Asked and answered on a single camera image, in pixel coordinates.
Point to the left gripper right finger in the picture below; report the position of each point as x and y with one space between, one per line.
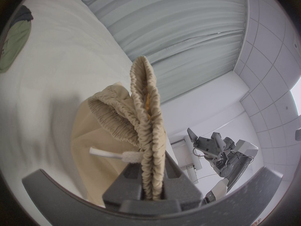
183 187

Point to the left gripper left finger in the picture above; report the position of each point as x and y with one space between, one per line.
117 189

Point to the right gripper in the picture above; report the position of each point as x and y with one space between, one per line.
207 147

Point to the tan shorts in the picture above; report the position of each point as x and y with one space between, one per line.
112 126

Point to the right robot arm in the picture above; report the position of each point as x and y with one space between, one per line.
244 147

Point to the bed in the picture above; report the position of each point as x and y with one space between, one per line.
58 55

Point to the pale green curtain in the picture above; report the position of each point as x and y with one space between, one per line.
199 67
164 8

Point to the olive green garment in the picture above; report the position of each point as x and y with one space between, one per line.
14 46

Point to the black garment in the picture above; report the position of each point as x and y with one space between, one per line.
23 13

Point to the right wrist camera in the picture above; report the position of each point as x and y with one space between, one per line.
228 143

